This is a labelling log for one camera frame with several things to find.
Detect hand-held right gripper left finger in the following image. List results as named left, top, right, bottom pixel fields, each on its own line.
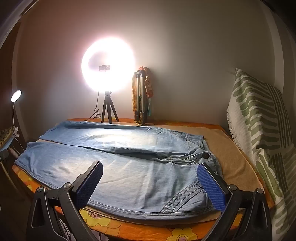
left=26, top=161, right=104, bottom=241

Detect orange floral bed sheet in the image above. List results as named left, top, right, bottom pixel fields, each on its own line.
left=11, top=118, right=275, bottom=241

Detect black power cable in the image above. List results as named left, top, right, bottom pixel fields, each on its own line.
left=84, top=91, right=102, bottom=121

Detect ring light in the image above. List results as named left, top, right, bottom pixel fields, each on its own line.
left=81, top=35, right=136, bottom=91

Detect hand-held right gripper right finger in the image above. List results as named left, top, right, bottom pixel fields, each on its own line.
left=197, top=162, right=273, bottom=241

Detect orange patterned cloth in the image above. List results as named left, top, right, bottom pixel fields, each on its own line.
left=132, top=67, right=155, bottom=127

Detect folded silver tripod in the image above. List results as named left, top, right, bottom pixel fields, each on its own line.
left=134, top=70, right=148, bottom=126

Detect light blue denim pants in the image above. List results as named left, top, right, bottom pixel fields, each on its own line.
left=14, top=120, right=223, bottom=220

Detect leopard print cloth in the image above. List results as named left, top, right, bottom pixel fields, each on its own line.
left=0, top=126, right=15, bottom=145

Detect white clip desk lamp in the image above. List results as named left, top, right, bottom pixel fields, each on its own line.
left=10, top=90, right=22, bottom=137

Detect beige blanket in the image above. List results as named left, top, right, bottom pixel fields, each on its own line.
left=37, top=122, right=265, bottom=226

